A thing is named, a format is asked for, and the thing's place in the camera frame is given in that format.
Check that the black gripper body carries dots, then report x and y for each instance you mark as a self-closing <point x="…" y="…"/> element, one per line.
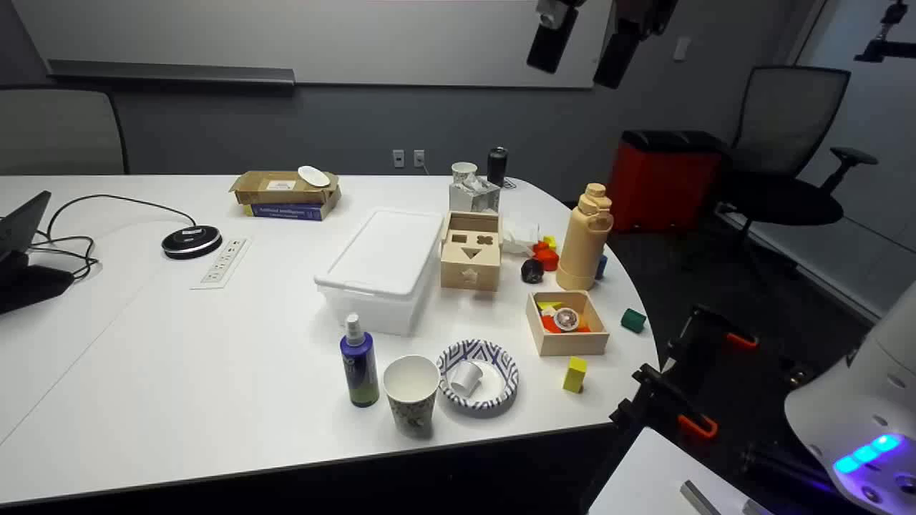
<point x="648" y="12"/>

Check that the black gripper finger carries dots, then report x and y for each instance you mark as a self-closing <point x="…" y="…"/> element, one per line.
<point x="549" y="43"/>
<point x="618" y="55"/>

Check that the yellow wooden cube block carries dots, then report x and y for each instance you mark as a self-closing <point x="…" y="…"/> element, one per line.
<point x="574" y="377"/>

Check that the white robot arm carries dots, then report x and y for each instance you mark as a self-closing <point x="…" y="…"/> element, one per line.
<point x="858" y="411"/>

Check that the wooden shape sorter box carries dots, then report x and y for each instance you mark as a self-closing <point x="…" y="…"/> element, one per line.
<point x="471" y="268"/>

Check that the green wooden block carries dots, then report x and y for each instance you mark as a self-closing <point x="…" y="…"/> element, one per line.
<point x="634" y="322"/>

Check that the flat cardboard box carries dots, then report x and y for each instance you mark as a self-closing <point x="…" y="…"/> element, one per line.
<point x="272" y="186"/>

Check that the black can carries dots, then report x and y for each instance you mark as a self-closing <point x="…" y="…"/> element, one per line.
<point x="495" y="168"/>

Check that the red waste bin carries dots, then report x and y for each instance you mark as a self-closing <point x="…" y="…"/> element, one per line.
<point x="661" y="186"/>

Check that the black mesh office chair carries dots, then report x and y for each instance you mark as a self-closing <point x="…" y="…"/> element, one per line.
<point x="791" y="124"/>

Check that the tan plastic bottle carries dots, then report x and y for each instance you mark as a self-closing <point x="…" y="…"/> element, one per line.
<point x="582" y="244"/>

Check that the small yellow toy piece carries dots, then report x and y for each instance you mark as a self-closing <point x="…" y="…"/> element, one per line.
<point x="546" y="242"/>

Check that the red cup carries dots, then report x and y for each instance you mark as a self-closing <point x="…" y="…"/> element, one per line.
<point x="545" y="259"/>

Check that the black cup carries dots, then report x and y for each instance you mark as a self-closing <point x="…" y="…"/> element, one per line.
<point x="529" y="271"/>

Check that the donut shop coffee pod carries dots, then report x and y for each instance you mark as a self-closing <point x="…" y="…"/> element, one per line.
<point x="568" y="318"/>

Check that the white lidded plastic bin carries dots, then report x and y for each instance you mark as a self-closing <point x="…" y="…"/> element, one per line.
<point x="382" y="259"/>

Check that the open wooden toy tray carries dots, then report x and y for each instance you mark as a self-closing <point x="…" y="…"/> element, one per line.
<point x="532" y="331"/>

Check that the blue book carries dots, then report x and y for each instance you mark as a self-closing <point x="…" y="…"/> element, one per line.
<point x="286" y="212"/>

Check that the small white plastic cup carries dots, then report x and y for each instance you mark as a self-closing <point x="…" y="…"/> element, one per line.
<point x="465" y="377"/>

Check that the purple spray bottle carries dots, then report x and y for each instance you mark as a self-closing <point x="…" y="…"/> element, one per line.
<point x="359" y="372"/>

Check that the white paper cup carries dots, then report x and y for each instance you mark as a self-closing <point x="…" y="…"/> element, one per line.
<point x="410" y="402"/>

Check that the black round speaker puck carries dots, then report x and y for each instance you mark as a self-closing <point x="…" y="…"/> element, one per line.
<point x="190" y="242"/>

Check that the white flat panel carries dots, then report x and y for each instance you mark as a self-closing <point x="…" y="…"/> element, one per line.
<point x="648" y="475"/>

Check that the grey chair backrest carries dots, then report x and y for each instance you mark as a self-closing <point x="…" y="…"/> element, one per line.
<point x="58" y="134"/>

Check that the white light switch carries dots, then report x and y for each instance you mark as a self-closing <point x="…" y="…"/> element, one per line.
<point x="678" y="51"/>

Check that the white wall outlet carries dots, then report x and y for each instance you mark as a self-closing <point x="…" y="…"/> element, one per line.
<point x="419" y="155"/>
<point x="398" y="155"/>

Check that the wall whiteboard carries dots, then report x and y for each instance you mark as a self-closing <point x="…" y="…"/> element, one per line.
<point x="316" y="32"/>

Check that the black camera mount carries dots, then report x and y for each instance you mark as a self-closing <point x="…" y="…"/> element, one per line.
<point x="889" y="43"/>

